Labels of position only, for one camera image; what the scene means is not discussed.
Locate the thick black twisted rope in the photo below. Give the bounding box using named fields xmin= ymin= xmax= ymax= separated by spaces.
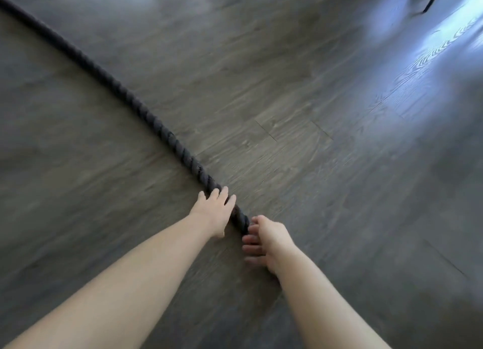
xmin=0 ymin=0 xmax=251 ymax=235

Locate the person's left forearm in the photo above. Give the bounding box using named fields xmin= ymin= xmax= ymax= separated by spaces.
xmin=4 ymin=212 xmax=213 ymax=349

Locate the person's right hand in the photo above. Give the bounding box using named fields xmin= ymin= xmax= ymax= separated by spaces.
xmin=241 ymin=215 xmax=302 ymax=276

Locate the person's left hand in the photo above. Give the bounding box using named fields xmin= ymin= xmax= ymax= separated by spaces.
xmin=188 ymin=186 xmax=237 ymax=239

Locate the person's right forearm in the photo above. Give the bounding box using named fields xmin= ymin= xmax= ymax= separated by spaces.
xmin=274 ymin=248 xmax=391 ymax=349

